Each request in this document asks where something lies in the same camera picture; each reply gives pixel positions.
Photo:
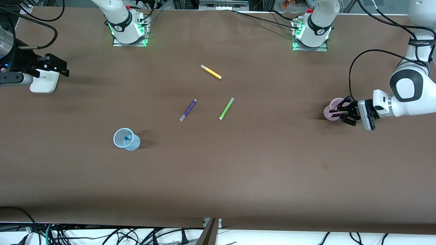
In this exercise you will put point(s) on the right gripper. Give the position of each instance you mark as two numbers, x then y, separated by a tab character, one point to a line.
32	63

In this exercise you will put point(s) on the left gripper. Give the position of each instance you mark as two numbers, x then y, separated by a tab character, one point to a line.
352	111

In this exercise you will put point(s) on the pink marker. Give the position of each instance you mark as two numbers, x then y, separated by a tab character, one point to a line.
335	110

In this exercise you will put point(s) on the blue marker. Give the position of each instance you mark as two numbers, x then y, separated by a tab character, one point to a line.
126	139

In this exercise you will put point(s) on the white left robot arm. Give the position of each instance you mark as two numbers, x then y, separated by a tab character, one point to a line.
408	85

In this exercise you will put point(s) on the white lamp stand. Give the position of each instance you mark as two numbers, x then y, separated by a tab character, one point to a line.
44	85

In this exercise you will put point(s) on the pink plastic cup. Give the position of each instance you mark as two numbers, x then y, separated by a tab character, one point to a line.
327	115

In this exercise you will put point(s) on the blue plastic cup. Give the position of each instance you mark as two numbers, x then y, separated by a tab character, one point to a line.
134	145

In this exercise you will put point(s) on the green marker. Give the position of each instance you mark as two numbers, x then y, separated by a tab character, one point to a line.
226	108

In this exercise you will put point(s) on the orange object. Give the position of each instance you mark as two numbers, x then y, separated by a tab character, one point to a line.
285	4

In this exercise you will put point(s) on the brown table cover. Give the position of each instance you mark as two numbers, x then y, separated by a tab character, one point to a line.
238	177

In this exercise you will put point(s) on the yellow marker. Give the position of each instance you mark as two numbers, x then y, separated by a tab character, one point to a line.
212	72

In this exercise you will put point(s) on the purple marker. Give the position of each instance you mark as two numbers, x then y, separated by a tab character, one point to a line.
188	110

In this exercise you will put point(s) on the grey metal box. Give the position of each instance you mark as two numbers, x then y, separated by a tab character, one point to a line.
223	5

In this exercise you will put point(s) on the aluminium table profile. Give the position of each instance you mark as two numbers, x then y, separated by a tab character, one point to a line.
208	234

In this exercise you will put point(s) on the aluminium frame rail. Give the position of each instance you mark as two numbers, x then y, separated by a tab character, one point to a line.
29	9

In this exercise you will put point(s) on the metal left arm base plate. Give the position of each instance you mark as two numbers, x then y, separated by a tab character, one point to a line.
306	49

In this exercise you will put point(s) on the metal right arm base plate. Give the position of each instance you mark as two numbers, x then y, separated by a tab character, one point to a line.
136	44

